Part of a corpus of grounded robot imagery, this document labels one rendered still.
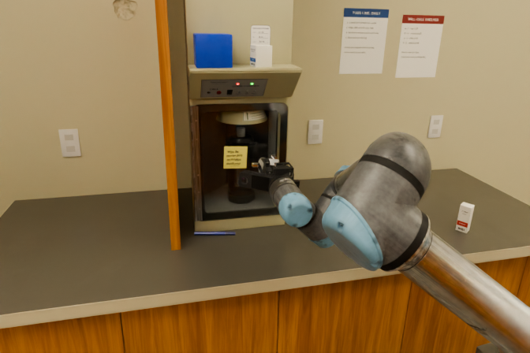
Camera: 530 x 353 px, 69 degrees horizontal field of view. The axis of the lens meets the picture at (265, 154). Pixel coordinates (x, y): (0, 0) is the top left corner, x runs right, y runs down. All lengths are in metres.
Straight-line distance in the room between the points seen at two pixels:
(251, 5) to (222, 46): 0.19
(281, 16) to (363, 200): 0.77
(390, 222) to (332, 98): 1.24
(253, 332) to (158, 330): 0.28
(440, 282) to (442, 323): 0.93
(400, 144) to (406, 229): 0.13
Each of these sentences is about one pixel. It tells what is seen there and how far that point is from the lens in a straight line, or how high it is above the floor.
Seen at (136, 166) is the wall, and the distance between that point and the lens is 1.74.
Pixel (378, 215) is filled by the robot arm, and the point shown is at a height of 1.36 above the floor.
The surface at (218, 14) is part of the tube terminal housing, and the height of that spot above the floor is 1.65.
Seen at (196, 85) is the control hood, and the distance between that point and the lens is 1.14.
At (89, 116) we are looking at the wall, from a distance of 1.70.
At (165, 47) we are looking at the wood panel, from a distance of 1.11.
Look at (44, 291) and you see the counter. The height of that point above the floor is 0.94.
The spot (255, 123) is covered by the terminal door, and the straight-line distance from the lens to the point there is 1.25.
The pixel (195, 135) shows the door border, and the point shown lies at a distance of 1.23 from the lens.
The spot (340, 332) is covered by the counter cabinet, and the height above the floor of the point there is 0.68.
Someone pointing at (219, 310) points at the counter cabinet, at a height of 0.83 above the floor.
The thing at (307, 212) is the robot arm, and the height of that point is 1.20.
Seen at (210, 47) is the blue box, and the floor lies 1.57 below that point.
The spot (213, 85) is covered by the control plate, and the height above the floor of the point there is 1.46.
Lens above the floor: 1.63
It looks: 19 degrees down
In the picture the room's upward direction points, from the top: 1 degrees clockwise
